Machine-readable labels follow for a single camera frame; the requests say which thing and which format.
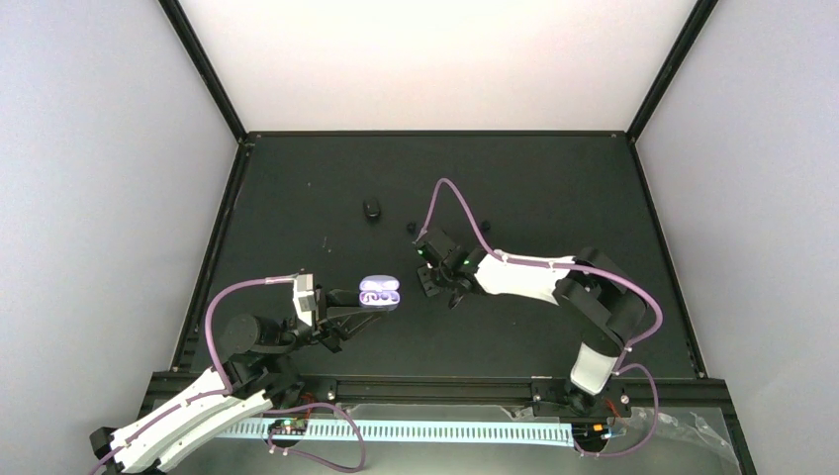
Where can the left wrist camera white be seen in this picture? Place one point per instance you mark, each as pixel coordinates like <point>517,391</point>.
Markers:
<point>304,299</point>

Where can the white slotted cable duct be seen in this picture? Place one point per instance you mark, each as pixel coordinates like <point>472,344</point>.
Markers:
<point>547,434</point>

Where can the right circuit board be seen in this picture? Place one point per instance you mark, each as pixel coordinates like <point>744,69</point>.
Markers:
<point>595,431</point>

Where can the black aluminium front rail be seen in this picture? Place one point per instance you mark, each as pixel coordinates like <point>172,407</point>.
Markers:
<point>544,392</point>

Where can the lavender earbud charging case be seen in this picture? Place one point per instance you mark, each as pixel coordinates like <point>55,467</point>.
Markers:
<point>384,284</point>

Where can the purple earbud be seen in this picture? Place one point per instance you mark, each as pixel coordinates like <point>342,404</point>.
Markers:
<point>373,300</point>

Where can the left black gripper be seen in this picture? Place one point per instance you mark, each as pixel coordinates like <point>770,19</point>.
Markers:
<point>330,320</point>

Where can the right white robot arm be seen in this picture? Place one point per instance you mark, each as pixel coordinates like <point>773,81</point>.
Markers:
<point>587,287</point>

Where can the circuit board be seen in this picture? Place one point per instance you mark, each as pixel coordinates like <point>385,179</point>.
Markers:
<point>595,431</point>
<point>288,427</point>

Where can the black charging case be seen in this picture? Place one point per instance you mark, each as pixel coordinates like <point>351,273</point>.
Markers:
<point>371,209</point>

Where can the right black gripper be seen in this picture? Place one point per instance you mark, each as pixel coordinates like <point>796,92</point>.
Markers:
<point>428,287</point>

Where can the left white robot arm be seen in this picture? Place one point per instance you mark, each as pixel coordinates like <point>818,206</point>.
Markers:
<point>251,374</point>

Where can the left circuit board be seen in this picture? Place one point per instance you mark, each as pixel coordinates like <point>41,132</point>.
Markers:
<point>288,427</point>

